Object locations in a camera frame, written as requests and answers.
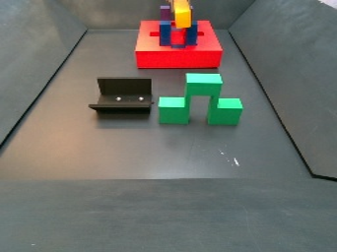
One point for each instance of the black angle bracket holder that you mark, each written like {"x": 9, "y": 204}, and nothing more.
{"x": 123, "y": 94}

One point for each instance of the yellow long rectangular block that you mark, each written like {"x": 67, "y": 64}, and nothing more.
{"x": 182, "y": 13}

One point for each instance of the red base board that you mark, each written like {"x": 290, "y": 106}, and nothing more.
{"x": 151, "y": 55}

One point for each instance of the blue u-shaped block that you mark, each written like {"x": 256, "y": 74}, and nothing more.
{"x": 176, "y": 38}

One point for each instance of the purple upright block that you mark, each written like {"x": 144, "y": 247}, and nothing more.
{"x": 164, "y": 12}

